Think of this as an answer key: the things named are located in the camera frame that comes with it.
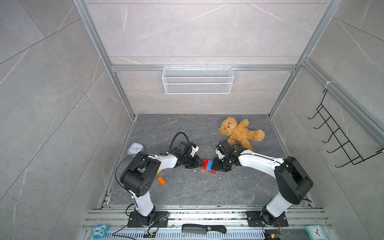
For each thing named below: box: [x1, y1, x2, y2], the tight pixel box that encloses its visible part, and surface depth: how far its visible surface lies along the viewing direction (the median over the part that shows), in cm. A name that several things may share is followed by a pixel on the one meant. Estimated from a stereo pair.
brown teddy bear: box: [218, 117, 266, 152], surface depth 102 cm
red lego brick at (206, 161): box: [201, 158, 209, 170], surface depth 91 cm
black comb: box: [181, 224, 227, 234], surface depth 73 cm
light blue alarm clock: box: [127, 142, 145, 157], surface depth 100 cm
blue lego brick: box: [206, 159, 213, 172], surface depth 90 cm
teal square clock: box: [305, 225, 327, 240], surface depth 70 cm
